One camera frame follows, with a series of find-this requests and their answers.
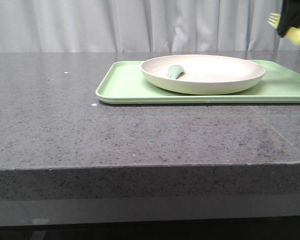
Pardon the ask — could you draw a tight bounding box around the beige round plate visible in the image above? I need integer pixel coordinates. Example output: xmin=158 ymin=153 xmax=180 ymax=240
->
xmin=141 ymin=54 xmax=266 ymax=95

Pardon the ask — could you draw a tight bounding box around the grey curtain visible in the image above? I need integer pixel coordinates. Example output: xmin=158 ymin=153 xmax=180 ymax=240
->
xmin=0 ymin=0 xmax=297 ymax=53

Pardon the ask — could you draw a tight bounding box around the yellow plastic fork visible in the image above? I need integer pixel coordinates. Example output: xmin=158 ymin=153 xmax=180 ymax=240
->
xmin=267 ymin=13 xmax=300 ymax=46

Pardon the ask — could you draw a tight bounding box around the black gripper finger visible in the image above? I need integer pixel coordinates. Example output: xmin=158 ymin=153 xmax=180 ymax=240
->
xmin=277 ymin=0 xmax=300 ymax=38

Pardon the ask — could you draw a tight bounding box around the light green tray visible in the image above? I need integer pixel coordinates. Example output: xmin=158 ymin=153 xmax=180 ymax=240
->
xmin=95 ymin=60 xmax=300 ymax=105

